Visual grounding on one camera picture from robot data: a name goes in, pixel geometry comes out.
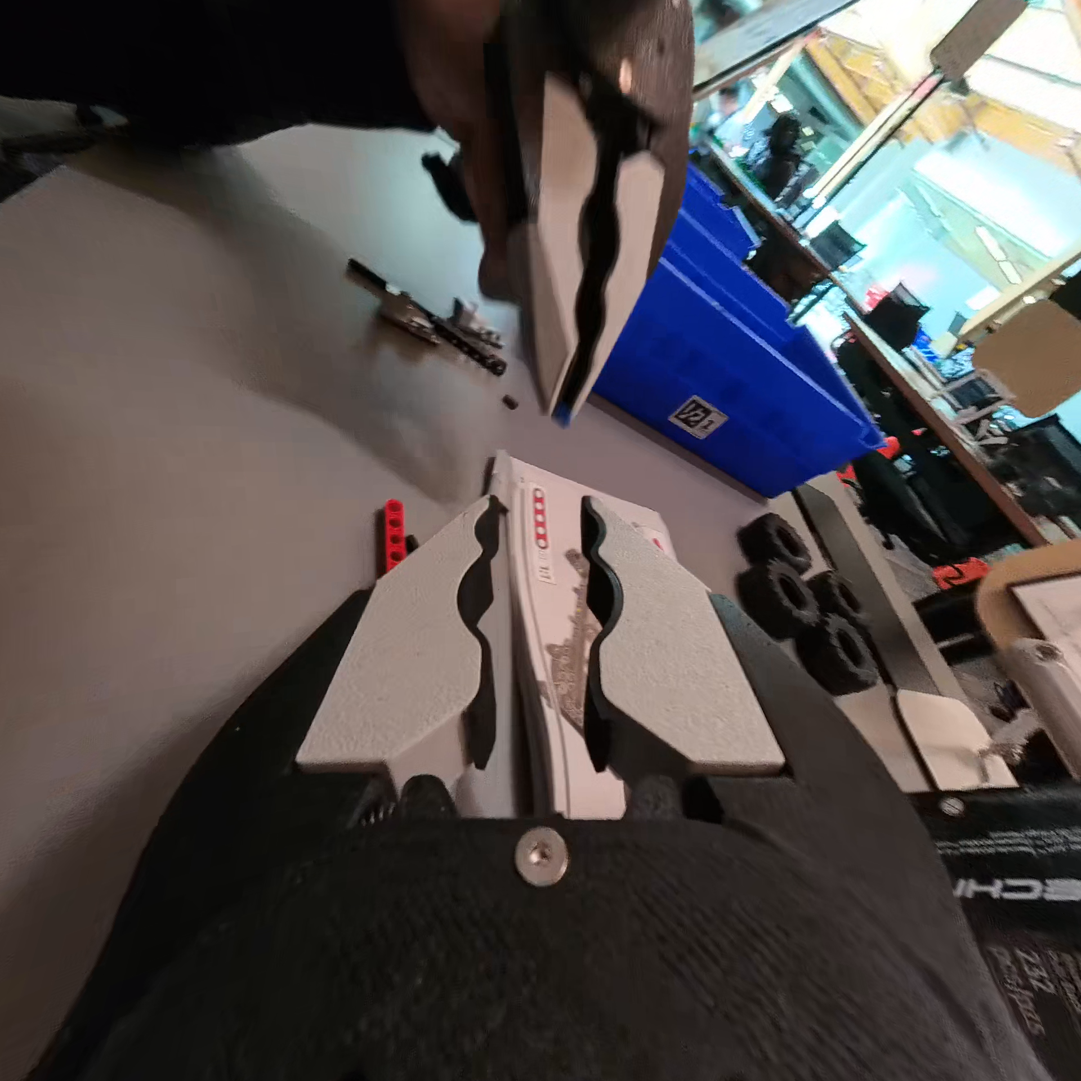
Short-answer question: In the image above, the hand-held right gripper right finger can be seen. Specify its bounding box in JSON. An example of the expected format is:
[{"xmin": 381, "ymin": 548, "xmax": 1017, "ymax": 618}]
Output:
[{"xmin": 579, "ymin": 495, "xmax": 788, "ymax": 780}]

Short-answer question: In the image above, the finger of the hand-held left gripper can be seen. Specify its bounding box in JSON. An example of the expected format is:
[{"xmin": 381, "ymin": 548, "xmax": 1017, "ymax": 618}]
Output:
[
  {"xmin": 560, "ymin": 154, "xmax": 670, "ymax": 421},
  {"xmin": 525, "ymin": 70, "xmax": 607, "ymax": 417}
]

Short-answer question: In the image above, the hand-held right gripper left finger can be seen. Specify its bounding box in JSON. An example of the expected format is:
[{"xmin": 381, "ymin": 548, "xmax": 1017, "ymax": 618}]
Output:
[{"xmin": 294, "ymin": 495, "xmax": 508, "ymax": 782}]

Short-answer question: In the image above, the building instruction booklet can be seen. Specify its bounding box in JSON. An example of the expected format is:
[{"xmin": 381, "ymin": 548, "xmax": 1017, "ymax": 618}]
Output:
[{"xmin": 485, "ymin": 450, "xmax": 677, "ymax": 820}]

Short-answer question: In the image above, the grey desk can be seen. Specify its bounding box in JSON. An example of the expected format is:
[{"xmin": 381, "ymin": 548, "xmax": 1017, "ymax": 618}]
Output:
[{"xmin": 0, "ymin": 97, "xmax": 850, "ymax": 1081}]

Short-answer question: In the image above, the person's left hand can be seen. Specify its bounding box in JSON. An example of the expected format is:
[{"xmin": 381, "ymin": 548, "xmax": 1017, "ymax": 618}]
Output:
[{"xmin": 397, "ymin": 0, "xmax": 529, "ymax": 301}]

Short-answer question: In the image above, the blue plastic bin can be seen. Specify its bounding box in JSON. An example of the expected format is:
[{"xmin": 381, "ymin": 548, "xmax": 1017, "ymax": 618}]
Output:
[
  {"xmin": 659, "ymin": 164, "xmax": 799, "ymax": 339},
  {"xmin": 591, "ymin": 253, "xmax": 888, "ymax": 499}
]

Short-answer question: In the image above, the grey black toy chassis assembly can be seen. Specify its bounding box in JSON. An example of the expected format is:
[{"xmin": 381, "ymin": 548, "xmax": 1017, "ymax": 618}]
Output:
[{"xmin": 345, "ymin": 257, "xmax": 510, "ymax": 378}]

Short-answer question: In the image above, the white metal stand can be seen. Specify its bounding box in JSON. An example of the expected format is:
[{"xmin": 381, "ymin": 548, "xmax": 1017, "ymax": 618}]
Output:
[{"xmin": 798, "ymin": 473, "xmax": 1019, "ymax": 795}]

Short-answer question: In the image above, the black office chair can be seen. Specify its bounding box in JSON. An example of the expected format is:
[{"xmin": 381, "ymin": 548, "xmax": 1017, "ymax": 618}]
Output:
[{"xmin": 836, "ymin": 338, "xmax": 959, "ymax": 560}]

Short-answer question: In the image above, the round wooden board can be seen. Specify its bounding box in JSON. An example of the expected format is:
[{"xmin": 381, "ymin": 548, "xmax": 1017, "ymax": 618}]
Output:
[{"xmin": 975, "ymin": 540, "xmax": 1081, "ymax": 651}]

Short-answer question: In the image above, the brown rounded board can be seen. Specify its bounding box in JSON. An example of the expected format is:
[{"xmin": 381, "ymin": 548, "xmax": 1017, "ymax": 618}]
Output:
[
  {"xmin": 971, "ymin": 300, "xmax": 1081, "ymax": 419},
  {"xmin": 929, "ymin": 0, "xmax": 1029, "ymax": 83}
]

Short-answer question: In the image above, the long wooden table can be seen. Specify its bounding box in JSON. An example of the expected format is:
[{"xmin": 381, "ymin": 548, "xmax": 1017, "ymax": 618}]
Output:
[{"xmin": 693, "ymin": 127, "xmax": 1057, "ymax": 550}]

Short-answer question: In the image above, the white paper sheet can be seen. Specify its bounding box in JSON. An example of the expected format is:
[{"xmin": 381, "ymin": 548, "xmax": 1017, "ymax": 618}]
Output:
[{"xmin": 1009, "ymin": 574, "xmax": 1081, "ymax": 668}]

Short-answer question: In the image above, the black building set box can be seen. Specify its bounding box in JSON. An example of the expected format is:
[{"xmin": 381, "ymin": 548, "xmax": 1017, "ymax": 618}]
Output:
[{"xmin": 916, "ymin": 785, "xmax": 1081, "ymax": 1081}]

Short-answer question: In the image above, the white plastic bracket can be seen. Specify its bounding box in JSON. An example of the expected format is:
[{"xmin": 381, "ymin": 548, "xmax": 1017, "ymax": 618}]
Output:
[{"xmin": 1000, "ymin": 637, "xmax": 1081, "ymax": 746}]

